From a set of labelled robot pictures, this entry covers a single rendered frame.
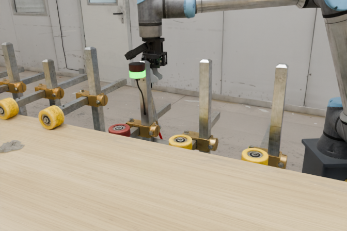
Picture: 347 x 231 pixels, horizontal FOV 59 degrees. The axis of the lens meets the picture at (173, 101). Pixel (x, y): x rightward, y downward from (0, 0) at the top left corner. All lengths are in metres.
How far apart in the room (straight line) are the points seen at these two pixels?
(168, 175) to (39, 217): 0.34
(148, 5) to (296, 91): 2.79
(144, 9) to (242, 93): 2.85
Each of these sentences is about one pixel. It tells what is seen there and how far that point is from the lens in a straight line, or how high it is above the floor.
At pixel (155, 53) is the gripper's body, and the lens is 1.21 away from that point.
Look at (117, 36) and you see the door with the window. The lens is 4.64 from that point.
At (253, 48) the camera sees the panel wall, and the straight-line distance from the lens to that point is 3.72.
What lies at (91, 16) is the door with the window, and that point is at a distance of 4.93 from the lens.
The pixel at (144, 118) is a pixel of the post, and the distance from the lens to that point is 1.23.
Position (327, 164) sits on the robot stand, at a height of 0.60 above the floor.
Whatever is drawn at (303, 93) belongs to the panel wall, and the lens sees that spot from 3.73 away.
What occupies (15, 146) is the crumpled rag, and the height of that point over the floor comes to 0.91.
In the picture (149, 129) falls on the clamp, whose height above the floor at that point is 0.86.
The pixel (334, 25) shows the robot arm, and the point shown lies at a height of 1.25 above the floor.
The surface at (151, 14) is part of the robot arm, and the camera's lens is 1.17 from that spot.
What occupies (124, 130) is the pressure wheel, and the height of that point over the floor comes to 0.91.
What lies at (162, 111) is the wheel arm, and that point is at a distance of 1.42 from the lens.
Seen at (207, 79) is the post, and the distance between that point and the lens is 1.06.
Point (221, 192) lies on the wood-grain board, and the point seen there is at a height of 0.90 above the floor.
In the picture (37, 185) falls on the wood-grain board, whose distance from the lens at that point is 0.93.
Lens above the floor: 1.39
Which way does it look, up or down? 20 degrees down
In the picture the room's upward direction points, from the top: 2 degrees counter-clockwise
